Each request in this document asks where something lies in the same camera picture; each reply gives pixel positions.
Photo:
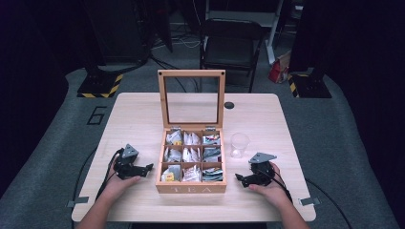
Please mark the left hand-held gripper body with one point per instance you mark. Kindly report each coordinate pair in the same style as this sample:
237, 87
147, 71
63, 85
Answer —
125, 165

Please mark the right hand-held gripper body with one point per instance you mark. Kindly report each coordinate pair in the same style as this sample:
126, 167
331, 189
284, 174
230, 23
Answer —
263, 171

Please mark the person's right hand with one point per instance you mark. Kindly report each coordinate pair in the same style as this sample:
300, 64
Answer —
273, 191

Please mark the person's left hand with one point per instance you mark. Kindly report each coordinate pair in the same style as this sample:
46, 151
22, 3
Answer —
116, 186

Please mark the bunch of white-yellow tea packets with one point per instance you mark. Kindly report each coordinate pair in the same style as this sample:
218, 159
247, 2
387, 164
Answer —
171, 174

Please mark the bunch of white tea packets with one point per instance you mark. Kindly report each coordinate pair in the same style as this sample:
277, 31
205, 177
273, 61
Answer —
173, 155
191, 155
191, 138
174, 138

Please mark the bunch of blue-grey tea packets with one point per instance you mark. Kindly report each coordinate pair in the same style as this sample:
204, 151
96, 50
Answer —
212, 175
211, 154
211, 139

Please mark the clear plastic cup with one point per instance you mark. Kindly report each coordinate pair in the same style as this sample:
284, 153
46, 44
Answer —
239, 144

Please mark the bunch of white-red tea packets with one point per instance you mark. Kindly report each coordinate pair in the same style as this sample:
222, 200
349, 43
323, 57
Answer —
191, 174

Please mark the wooden tea box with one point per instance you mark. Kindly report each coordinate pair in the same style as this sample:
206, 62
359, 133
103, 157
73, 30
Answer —
191, 188

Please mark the black table grommet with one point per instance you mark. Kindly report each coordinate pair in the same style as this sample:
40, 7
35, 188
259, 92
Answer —
229, 105

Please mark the black stand base striped edge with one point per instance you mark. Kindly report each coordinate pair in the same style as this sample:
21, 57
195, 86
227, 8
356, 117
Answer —
97, 84
310, 86

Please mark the red bag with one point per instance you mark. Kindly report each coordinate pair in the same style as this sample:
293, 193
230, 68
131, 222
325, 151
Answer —
277, 70

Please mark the black folding chair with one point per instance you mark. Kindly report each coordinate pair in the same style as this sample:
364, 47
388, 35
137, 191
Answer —
230, 47

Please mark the grey table corner bracket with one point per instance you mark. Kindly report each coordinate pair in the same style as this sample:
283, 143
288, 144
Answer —
78, 201
309, 201

